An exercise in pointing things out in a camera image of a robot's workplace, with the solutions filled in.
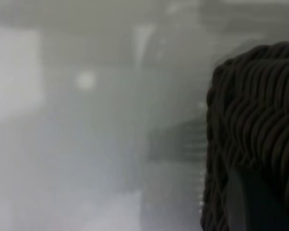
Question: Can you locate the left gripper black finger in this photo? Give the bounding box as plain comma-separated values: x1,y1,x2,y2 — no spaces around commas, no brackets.
224,165,289,231

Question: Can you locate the black wicker basket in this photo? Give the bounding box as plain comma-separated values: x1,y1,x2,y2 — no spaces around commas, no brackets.
199,41,289,231

